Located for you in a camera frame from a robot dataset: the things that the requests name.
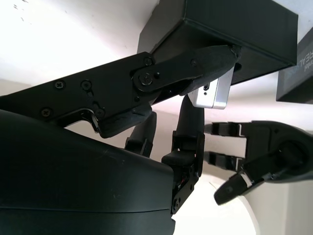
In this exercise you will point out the black camera box base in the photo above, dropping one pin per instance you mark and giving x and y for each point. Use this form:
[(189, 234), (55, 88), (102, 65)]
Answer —
[(232, 22)]

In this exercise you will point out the black RealSense box lid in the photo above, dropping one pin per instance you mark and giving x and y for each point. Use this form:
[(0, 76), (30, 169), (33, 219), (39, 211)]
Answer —
[(298, 80)]

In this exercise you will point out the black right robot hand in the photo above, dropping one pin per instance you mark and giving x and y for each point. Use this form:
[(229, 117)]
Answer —
[(73, 186)]

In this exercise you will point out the silver depth camera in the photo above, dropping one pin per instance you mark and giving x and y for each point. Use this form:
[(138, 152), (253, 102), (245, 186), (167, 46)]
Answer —
[(217, 94)]

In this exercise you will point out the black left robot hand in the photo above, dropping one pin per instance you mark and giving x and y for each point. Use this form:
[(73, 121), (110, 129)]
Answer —
[(281, 151)]

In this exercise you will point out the white rounded robot body shell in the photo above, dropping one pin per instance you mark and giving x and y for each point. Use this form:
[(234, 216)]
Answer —
[(220, 220)]

